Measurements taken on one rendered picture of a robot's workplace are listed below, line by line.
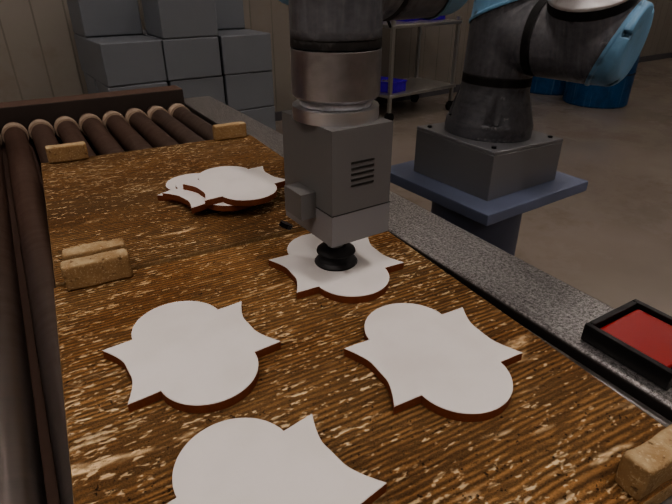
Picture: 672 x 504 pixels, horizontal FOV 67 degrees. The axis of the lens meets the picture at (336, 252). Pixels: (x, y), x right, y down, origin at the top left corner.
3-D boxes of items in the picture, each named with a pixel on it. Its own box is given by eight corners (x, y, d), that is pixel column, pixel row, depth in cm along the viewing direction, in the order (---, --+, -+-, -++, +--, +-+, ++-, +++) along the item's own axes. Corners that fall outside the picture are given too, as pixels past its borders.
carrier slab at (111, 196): (250, 142, 97) (250, 134, 96) (364, 224, 65) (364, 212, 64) (43, 172, 82) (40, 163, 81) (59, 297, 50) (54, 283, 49)
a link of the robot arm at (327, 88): (321, 55, 37) (270, 44, 43) (322, 118, 40) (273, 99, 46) (401, 48, 41) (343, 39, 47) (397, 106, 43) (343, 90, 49)
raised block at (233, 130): (244, 135, 95) (243, 120, 94) (247, 137, 94) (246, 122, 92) (212, 139, 93) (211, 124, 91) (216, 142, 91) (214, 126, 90)
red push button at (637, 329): (633, 319, 48) (637, 307, 47) (701, 355, 43) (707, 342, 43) (593, 341, 45) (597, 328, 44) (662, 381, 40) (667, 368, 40)
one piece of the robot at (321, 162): (245, 70, 43) (259, 241, 51) (298, 87, 37) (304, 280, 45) (340, 61, 48) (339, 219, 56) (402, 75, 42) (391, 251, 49)
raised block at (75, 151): (88, 156, 84) (84, 140, 83) (90, 160, 83) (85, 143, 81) (48, 162, 82) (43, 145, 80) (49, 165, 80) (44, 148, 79)
